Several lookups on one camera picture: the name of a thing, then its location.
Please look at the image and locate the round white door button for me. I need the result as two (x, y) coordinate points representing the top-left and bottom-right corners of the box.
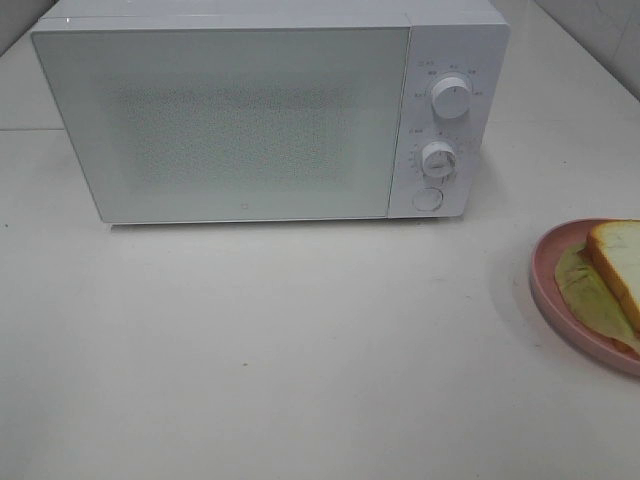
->
(412, 187), (444, 212)

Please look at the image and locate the pink round plate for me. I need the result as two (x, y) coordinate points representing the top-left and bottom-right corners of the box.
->
(529, 218), (639, 378)

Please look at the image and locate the white bread sandwich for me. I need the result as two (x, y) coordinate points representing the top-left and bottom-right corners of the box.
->
(586, 220), (639, 334)

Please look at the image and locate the lower white timer knob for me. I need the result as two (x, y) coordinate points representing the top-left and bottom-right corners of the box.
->
(420, 141), (456, 178)

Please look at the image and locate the upper white power knob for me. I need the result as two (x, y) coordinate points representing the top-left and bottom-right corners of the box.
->
(430, 72), (472, 120)

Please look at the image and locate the white microwave oven body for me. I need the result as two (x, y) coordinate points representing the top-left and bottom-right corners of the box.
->
(31, 1), (510, 222)

